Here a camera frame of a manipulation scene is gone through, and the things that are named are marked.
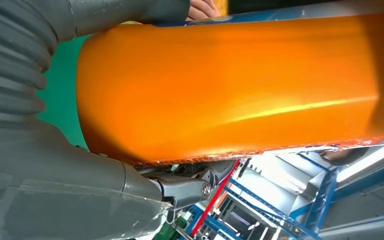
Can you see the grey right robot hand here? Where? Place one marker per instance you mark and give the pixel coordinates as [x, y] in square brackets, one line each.
[62, 192]

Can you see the yellow taped cardboard mat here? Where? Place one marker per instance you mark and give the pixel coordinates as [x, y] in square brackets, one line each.
[224, 6]

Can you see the blue metal rack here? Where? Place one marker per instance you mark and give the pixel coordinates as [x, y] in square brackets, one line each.
[321, 202]

